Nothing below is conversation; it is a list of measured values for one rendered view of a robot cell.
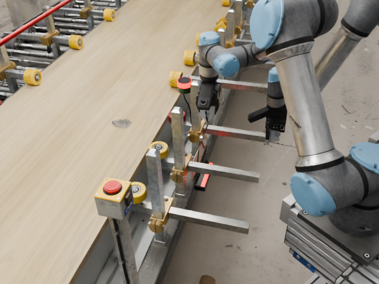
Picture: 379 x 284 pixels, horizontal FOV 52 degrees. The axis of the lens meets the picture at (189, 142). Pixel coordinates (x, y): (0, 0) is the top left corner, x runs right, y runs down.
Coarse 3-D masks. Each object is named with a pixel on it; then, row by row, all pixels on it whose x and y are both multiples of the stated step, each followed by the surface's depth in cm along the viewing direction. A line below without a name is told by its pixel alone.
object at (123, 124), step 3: (117, 120) 173; (120, 120) 172; (123, 120) 173; (126, 120) 173; (129, 120) 173; (114, 123) 172; (117, 123) 171; (120, 123) 172; (123, 123) 170; (126, 123) 172; (120, 126) 171; (123, 126) 170; (126, 126) 170; (129, 126) 171
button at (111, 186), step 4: (112, 180) 96; (108, 184) 95; (112, 184) 95; (116, 184) 95; (120, 184) 95; (104, 188) 94; (108, 188) 94; (112, 188) 94; (116, 188) 94; (108, 192) 93; (112, 192) 93
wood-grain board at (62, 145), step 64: (192, 0) 304; (64, 64) 221; (128, 64) 219; (0, 128) 172; (64, 128) 171; (128, 128) 170; (0, 192) 141; (64, 192) 140; (0, 256) 119; (64, 256) 118
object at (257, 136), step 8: (184, 128) 179; (208, 128) 176; (216, 128) 175; (224, 128) 175; (232, 128) 175; (232, 136) 174; (240, 136) 173; (248, 136) 172; (256, 136) 171; (264, 136) 170
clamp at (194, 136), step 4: (204, 124) 178; (200, 128) 174; (192, 132) 172; (196, 132) 172; (200, 132) 172; (188, 136) 172; (192, 136) 172; (196, 136) 171; (192, 140) 173; (196, 140) 172; (200, 140) 175
